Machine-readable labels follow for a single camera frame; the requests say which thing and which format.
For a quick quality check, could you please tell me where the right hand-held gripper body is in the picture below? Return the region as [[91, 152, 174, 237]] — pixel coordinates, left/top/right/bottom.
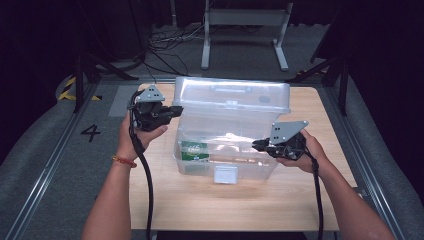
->
[[266, 120, 309, 160]]

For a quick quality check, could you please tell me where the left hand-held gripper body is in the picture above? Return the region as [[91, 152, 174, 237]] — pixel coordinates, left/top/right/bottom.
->
[[128, 84, 173, 132]]

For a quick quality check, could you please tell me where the green paper box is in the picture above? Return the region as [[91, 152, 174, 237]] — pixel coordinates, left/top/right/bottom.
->
[[179, 140, 210, 163]]

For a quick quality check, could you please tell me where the clear plastic storage box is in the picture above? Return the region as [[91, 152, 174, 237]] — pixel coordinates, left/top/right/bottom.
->
[[171, 76, 292, 185]]

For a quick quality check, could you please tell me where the person's left hand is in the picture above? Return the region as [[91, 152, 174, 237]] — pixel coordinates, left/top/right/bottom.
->
[[116, 111, 169, 161]]

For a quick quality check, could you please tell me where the person's right hand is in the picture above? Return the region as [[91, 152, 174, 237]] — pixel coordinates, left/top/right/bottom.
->
[[276, 129, 329, 174]]

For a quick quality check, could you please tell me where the black metal stand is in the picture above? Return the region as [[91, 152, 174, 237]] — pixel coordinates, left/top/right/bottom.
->
[[73, 49, 139, 114], [285, 56, 349, 117]]

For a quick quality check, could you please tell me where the yellow black hazard tape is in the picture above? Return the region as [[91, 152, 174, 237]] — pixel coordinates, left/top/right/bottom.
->
[[58, 76, 103, 102]]

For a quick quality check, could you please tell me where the grey metal stand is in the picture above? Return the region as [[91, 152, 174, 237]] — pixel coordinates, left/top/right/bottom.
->
[[200, 0, 294, 72]]

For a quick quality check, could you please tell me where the orange bead bracelet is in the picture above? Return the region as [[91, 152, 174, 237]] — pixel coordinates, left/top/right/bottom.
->
[[111, 155, 138, 169]]

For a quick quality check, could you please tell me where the grey floor rail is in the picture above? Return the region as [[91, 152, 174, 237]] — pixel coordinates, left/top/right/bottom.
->
[[4, 79, 101, 240], [324, 84, 406, 240]]

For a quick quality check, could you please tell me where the bundle of floor cables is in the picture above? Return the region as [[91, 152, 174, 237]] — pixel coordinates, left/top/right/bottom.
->
[[146, 24, 208, 84]]

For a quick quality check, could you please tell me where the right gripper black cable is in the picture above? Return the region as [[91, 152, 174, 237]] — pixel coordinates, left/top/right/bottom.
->
[[304, 146, 325, 240]]

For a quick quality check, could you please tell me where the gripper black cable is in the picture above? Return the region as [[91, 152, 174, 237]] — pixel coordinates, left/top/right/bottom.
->
[[304, 146, 325, 240], [128, 89, 155, 240]]

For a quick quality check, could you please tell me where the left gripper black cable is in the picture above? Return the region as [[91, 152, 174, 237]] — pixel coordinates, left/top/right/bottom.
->
[[128, 89, 155, 240]]

